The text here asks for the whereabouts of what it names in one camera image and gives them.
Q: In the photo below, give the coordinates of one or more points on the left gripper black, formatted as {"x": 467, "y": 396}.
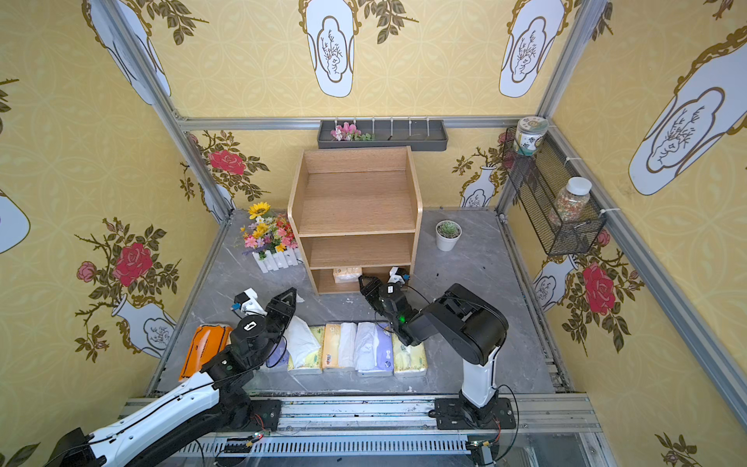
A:
{"x": 271, "y": 318}

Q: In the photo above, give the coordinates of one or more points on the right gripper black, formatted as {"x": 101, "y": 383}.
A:
{"x": 378, "y": 295}

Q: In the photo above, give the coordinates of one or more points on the peach tissue pack bottom shelf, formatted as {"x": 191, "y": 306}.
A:
{"x": 347, "y": 275}

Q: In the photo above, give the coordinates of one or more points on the yellow tissue pack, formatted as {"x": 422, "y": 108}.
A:
{"x": 304, "y": 345}

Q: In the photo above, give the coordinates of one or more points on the white purple tissue pack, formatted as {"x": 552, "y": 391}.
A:
{"x": 373, "y": 352}

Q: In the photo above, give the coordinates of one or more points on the yellow floral pack bottom shelf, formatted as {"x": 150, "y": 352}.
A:
{"x": 409, "y": 361}

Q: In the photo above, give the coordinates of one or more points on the orange tissue pack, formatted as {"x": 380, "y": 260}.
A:
{"x": 207, "y": 342}

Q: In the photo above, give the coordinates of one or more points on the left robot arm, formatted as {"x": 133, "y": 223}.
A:
{"x": 213, "y": 398}

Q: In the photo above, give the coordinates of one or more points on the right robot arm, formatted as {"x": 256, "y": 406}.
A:
{"x": 473, "y": 328}

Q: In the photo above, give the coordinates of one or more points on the wooden three-tier shelf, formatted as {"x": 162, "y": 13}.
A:
{"x": 355, "y": 208}

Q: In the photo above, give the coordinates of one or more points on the artificial flowers white fence planter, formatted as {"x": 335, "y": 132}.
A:
{"x": 270, "y": 240}

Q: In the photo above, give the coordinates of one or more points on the small cactus white pot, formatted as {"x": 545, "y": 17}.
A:
{"x": 447, "y": 234}

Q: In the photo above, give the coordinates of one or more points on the pink flower on rack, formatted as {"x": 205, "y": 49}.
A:
{"x": 350, "y": 133}

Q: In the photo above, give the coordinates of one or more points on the clear jar white lid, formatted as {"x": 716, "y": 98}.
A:
{"x": 570, "y": 201}

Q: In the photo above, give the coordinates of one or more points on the printed lidded jar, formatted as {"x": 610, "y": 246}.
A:
{"x": 530, "y": 134}

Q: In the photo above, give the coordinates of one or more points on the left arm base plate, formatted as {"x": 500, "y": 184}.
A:
{"x": 262, "y": 415}

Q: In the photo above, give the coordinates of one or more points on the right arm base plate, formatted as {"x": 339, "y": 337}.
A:
{"x": 460, "y": 414}

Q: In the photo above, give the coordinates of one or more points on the dark wall hook rack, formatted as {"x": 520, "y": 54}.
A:
{"x": 420, "y": 134}

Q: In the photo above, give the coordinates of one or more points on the black wire wall basket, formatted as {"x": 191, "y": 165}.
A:
{"x": 538, "y": 181}

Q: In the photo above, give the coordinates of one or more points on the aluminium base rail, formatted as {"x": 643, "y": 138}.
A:
{"x": 390, "y": 425}

